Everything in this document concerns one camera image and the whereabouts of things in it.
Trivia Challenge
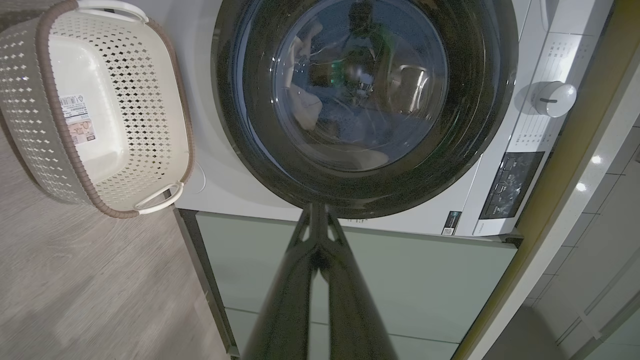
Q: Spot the white front-load washing machine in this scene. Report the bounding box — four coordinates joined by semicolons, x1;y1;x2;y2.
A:
127;0;616;238

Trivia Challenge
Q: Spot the black glass washing machine door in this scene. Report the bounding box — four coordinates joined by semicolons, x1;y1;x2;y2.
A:
211;0;519;219

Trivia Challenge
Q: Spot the cream printed garment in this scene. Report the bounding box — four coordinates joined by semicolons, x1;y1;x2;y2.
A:
289;82;325;132

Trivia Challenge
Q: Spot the cream perforated laundry basket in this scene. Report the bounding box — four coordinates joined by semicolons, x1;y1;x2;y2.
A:
0;0;196;219

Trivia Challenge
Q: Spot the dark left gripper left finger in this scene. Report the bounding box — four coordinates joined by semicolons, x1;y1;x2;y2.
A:
241;204;319;360

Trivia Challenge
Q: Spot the white detergent drawer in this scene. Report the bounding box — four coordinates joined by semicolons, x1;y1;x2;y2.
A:
537;0;615;37

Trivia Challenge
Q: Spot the white control dial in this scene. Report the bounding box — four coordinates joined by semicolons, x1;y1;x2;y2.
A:
532;81;577;118

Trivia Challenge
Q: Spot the round white access panel cover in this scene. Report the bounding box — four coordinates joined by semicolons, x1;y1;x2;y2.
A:
191;160;207;195

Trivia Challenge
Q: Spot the green cabinet panel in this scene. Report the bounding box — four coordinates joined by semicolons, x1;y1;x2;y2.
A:
195;211;518;346

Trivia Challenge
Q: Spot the dark cabinet plinth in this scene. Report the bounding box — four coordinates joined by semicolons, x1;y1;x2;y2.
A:
174;208;240;359

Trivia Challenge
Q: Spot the printed product label sticker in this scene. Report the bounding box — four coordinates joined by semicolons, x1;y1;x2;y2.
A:
59;95;97;147

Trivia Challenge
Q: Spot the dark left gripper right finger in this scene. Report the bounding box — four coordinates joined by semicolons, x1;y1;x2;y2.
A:
320;204;400;360

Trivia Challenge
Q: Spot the black washer display panel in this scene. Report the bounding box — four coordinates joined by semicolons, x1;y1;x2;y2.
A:
479;151;545;220

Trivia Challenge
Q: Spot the small black QR sticker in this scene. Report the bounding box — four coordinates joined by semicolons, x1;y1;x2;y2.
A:
442;211;463;236

